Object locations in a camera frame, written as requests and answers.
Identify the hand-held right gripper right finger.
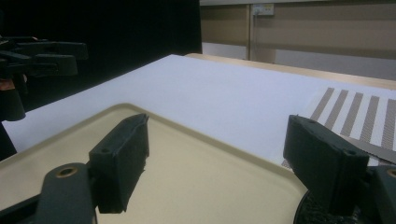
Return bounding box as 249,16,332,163
282,114,371,217

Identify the striped woven placemat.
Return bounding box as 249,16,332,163
281,87,396,171

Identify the silver table knife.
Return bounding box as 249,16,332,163
340,134,396,165

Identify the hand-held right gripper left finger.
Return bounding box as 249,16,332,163
88,113,150,215

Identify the black curtain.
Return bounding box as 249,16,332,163
0,0,204,113

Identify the white wall socket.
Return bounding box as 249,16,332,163
251,3,276,17

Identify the white board sheet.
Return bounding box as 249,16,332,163
1,54,396,166

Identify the beige plastic tray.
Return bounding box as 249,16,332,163
0,103,309,224

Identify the black round plate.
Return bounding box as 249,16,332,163
293,189,362,224

